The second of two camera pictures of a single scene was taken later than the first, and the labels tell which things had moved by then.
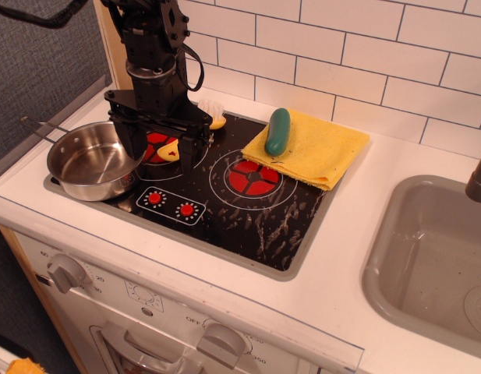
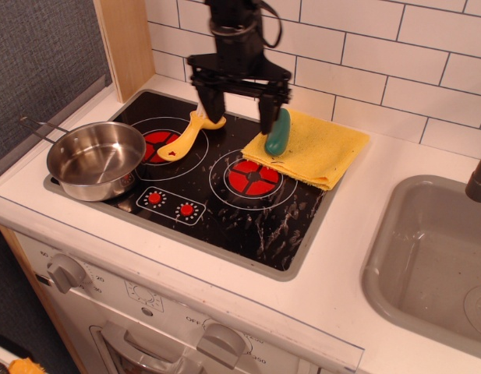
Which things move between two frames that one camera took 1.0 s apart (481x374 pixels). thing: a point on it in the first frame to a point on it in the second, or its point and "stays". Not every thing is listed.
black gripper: x=157 y=100 to x=240 y=65
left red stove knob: x=154 y=199 stays
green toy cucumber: x=278 y=133 stays
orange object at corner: x=25 y=365 stays
